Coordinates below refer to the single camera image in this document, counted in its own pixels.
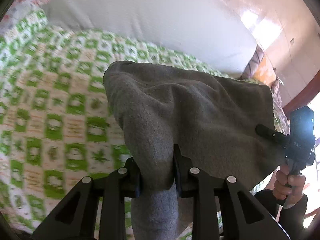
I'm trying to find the large white ribbed pillow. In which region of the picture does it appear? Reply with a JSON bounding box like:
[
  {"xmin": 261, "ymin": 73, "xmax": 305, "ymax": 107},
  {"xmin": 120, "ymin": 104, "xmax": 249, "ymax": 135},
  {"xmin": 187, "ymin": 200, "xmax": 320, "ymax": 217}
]
[{"xmin": 44, "ymin": 0, "xmax": 258, "ymax": 77}]

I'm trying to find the person's right hand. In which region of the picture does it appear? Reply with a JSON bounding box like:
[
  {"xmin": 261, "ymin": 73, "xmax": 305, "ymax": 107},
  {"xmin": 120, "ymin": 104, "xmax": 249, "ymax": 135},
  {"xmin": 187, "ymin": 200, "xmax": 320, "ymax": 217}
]
[{"xmin": 273, "ymin": 167, "xmax": 306, "ymax": 205}]

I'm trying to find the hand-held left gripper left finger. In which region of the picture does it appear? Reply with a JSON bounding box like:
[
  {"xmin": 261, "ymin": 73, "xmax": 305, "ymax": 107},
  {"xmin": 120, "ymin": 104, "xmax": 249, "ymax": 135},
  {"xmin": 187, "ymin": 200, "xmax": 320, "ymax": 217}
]
[{"xmin": 31, "ymin": 157, "xmax": 143, "ymax": 240}]

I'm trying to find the person's right forearm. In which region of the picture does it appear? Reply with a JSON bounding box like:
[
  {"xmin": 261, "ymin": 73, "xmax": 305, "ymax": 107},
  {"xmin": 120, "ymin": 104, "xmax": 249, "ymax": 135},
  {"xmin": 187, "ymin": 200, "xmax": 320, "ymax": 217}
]
[{"xmin": 254, "ymin": 189, "xmax": 308, "ymax": 240}]

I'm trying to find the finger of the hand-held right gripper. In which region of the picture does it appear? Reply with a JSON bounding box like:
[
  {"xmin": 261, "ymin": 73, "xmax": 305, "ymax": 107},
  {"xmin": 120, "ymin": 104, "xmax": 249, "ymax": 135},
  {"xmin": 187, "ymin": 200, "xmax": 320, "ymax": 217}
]
[{"xmin": 255, "ymin": 124, "xmax": 289, "ymax": 145}]

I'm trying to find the green checked blanket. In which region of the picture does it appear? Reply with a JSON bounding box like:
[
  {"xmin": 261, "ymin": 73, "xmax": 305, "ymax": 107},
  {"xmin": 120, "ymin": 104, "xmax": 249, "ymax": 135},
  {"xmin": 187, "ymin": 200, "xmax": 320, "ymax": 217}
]
[{"xmin": 0, "ymin": 7, "xmax": 283, "ymax": 240}]

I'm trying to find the grey towel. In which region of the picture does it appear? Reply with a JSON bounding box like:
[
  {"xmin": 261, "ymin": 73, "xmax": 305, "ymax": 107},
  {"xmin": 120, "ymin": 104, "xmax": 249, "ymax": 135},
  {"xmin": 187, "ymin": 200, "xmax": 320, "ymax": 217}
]
[{"xmin": 103, "ymin": 61, "xmax": 290, "ymax": 240}]

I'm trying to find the orange pillow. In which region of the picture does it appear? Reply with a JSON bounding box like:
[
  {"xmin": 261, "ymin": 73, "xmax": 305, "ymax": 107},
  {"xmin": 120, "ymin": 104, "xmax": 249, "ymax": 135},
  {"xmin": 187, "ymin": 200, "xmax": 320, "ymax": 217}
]
[{"xmin": 252, "ymin": 55, "xmax": 277, "ymax": 87}]

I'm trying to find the brown wooden door frame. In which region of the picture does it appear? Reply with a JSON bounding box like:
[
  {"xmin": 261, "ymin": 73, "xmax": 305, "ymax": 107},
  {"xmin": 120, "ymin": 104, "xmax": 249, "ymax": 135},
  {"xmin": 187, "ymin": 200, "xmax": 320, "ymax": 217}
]
[{"xmin": 282, "ymin": 74, "xmax": 320, "ymax": 117}]

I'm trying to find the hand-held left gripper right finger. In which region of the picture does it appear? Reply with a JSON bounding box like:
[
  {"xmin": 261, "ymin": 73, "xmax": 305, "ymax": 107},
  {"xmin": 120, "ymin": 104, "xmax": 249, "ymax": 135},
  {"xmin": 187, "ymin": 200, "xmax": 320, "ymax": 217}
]
[{"xmin": 173, "ymin": 144, "xmax": 290, "ymax": 240}]

